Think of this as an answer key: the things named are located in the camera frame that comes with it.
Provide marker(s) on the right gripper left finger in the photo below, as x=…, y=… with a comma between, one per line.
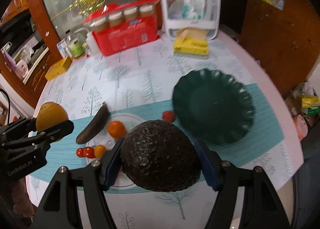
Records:
x=59, y=207

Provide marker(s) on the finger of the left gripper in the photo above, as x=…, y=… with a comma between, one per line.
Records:
x=55, y=133

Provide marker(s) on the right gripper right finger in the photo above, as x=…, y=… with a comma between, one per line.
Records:
x=261, y=207

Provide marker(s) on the yellow lemon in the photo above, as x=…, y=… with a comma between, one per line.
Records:
x=50, y=114

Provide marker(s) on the dark cucumber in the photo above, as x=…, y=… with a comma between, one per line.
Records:
x=95, y=126

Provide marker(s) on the small yellow-orange tomato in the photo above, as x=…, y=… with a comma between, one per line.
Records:
x=99, y=151

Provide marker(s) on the orange mandarin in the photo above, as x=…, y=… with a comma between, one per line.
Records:
x=116, y=129

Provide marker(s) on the dark avocado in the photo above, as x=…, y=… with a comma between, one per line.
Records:
x=158, y=156

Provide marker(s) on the red cherry tomato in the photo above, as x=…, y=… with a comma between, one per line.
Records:
x=168, y=116

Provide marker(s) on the small red tomato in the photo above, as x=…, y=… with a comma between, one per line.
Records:
x=80, y=152

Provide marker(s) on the yellow small box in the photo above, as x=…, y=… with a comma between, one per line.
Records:
x=58, y=68

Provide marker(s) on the green label bottle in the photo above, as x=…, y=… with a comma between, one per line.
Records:
x=74, y=44

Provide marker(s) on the dark green scalloped plate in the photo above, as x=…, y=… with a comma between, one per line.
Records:
x=213, y=106

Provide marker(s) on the red packaged box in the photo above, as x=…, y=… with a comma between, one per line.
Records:
x=118, y=28

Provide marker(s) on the yellow tissue pack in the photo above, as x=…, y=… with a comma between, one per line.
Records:
x=191, y=42

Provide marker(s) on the white clear storage case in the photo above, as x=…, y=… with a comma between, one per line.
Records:
x=202, y=14

